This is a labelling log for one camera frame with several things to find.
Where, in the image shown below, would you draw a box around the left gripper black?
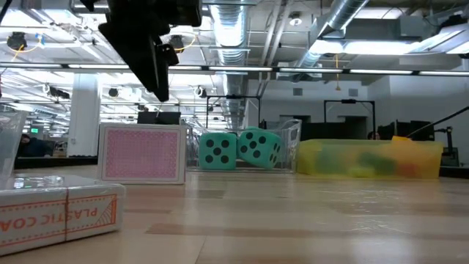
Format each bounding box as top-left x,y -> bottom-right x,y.
97,0 -> 180,103

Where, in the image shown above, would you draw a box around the purple playing card deck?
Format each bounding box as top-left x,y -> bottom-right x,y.
97,122 -> 188,186

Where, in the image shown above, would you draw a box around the teal foam dice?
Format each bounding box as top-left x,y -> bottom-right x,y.
237,126 -> 283,170
199,131 -> 238,171

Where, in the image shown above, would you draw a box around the orange playing card deck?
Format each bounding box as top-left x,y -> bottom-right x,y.
0,175 -> 128,257

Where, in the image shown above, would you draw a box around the red small brick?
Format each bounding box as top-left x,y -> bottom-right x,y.
397,163 -> 421,177

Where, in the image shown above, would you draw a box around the black desk monitor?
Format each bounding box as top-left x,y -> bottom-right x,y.
397,120 -> 435,142
137,111 -> 182,125

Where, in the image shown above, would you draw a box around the white square pillar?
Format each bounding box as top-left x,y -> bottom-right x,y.
67,72 -> 103,155

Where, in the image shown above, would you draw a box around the long ceiling light strip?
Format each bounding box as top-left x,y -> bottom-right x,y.
0,62 -> 469,77

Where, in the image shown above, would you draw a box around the clear wavy plastic bin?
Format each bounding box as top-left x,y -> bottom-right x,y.
185,117 -> 303,174

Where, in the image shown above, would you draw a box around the clear rectangular plastic container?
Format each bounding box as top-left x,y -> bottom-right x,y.
0,109 -> 29,180

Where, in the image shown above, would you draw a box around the yellow translucent tray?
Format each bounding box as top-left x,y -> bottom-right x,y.
296,138 -> 444,180

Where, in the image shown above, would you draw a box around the thin black slanted rod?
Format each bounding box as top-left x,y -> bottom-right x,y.
406,106 -> 469,139

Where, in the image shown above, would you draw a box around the black background stand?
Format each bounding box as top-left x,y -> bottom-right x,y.
435,126 -> 459,168

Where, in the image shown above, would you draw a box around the black ceiling cable reel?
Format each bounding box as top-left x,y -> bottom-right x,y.
169,34 -> 185,55
6,32 -> 29,51

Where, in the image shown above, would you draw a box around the silver ceiling duct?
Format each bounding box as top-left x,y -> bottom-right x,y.
295,0 -> 369,70
209,0 -> 251,97

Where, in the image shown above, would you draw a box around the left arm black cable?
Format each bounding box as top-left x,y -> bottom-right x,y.
0,0 -> 14,25

